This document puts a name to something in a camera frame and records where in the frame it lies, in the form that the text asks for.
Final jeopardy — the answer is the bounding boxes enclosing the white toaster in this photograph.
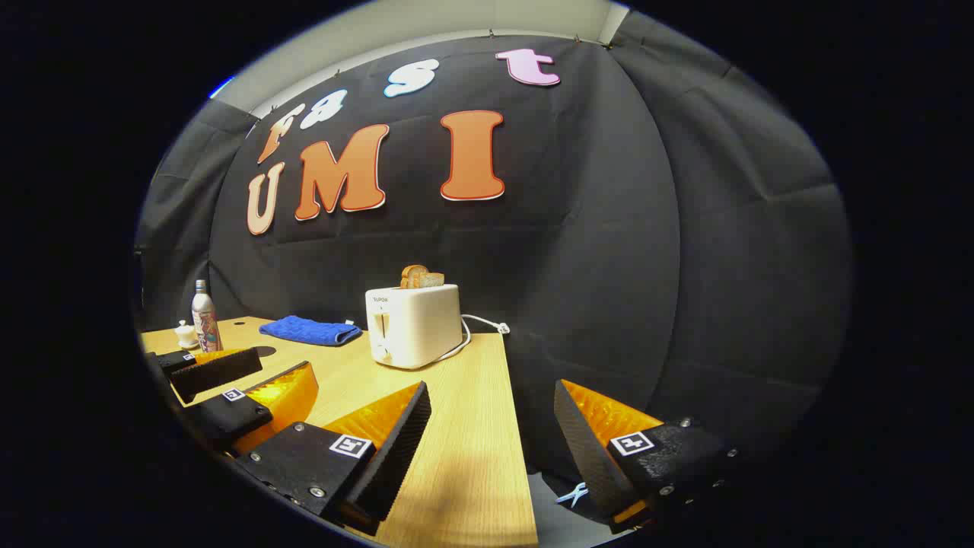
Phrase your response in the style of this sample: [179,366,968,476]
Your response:
[364,284,463,371]

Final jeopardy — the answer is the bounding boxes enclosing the silver water bottle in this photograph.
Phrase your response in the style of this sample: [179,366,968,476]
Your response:
[191,279,223,353]

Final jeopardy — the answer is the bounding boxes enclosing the black backdrop cloth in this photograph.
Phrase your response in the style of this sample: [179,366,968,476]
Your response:
[135,30,853,495]

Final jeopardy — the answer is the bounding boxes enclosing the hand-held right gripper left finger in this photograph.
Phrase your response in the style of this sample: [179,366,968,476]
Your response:
[232,381,433,536]

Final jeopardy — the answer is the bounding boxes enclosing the blue towel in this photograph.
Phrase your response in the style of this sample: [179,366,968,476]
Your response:
[259,315,363,348]

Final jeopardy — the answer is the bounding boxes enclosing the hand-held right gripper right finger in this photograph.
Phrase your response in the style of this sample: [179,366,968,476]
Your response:
[553,378,740,534]

